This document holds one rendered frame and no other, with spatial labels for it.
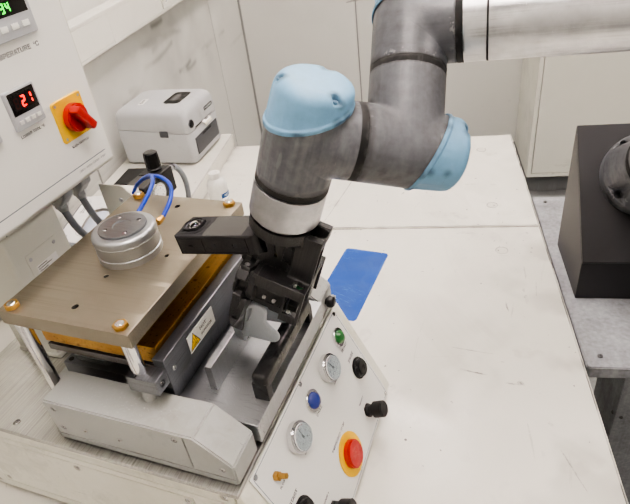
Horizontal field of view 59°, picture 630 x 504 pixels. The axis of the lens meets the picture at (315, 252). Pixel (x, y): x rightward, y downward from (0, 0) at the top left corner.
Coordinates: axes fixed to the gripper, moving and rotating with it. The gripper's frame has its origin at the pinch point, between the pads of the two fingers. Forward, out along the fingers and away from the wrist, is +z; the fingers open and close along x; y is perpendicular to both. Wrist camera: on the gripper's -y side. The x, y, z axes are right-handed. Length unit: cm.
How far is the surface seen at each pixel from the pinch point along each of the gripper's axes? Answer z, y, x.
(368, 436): 17.5, 21.2, 5.0
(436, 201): 20, 19, 78
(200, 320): -3.1, -4.2, -3.8
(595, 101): 31, 72, 221
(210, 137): 36, -49, 91
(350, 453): 14.1, 19.2, -1.0
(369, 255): 23, 10, 52
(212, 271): -3.5, -6.7, 4.0
